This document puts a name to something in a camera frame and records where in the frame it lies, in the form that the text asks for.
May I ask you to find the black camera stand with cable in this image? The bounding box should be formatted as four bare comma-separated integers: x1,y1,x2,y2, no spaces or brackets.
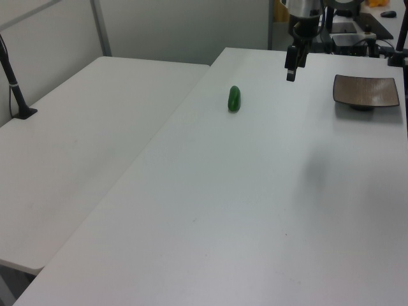
0,33,38,120

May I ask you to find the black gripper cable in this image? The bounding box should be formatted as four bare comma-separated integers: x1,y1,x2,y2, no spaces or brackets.
317,5,329,36

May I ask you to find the black electronics box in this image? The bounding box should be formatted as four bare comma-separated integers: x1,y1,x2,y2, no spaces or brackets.
330,33,378,57

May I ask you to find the green cucumber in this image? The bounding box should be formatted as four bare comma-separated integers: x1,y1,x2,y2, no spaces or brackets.
227,85,242,113

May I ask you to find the square brown ceramic plate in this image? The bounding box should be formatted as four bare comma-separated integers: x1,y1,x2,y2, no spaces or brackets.
332,74,400,112

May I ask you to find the black clamped camera stand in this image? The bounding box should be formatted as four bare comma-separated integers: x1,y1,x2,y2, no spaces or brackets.
386,17,408,68

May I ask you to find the grey partition frame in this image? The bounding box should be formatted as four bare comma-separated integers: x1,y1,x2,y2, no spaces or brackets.
0,0,113,58

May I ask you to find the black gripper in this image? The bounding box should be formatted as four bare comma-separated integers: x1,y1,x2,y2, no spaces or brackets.
284,13,322,82

